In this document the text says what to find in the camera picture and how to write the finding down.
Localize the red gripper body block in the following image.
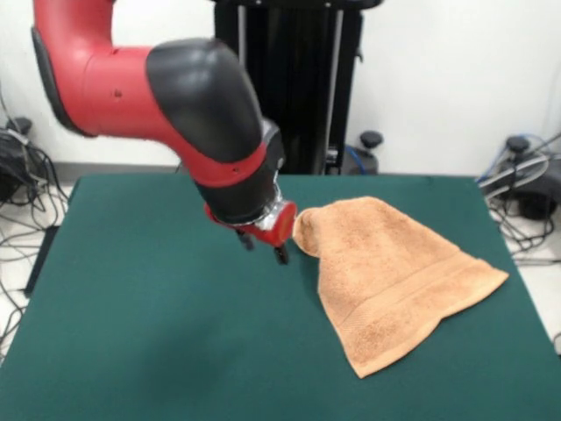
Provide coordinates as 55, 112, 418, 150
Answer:
204, 200, 300, 248

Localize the tan terry towel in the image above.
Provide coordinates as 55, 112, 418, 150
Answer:
291, 196, 510, 379

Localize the dark green table cloth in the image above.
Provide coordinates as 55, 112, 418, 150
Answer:
0, 174, 561, 421

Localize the grey stand base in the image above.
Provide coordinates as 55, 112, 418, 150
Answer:
503, 134, 561, 220
0, 116, 35, 203

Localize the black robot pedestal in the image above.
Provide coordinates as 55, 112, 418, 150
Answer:
212, 0, 385, 176

